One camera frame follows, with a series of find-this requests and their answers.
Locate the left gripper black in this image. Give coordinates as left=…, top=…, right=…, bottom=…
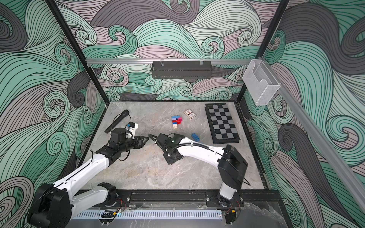
left=119, top=136, right=149, bottom=154

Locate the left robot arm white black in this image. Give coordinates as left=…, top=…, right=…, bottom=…
left=27, top=136, right=149, bottom=228

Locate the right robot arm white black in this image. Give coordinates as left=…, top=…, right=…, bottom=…
left=155, top=134, right=248, bottom=207

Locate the black microphone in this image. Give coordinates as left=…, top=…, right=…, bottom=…
left=104, top=109, right=129, bottom=134

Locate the playing card box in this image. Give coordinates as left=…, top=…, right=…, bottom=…
left=184, top=109, right=196, bottom=119

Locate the black grey chessboard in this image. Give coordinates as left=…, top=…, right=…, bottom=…
left=205, top=103, right=240, bottom=144

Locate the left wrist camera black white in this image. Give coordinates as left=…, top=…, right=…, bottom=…
left=110, top=122, right=138, bottom=143

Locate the white slotted cable duct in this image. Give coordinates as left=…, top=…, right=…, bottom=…
left=74, top=209, right=223, bottom=220

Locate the black wall tray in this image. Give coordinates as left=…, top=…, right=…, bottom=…
left=151, top=61, right=213, bottom=79

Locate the aluminium rail back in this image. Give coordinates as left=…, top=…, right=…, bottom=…
left=85, top=58, right=251, bottom=65

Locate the aluminium rail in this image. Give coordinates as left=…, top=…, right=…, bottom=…
left=258, top=56, right=365, bottom=211
left=85, top=58, right=251, bottom=65

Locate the clear plastic wall bin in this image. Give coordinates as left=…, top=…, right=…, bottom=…
left=242, top=59, right=280, bottom=106

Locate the aluminium rail right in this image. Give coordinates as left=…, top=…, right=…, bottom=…
left=258, top=56, right=365, bottom=211

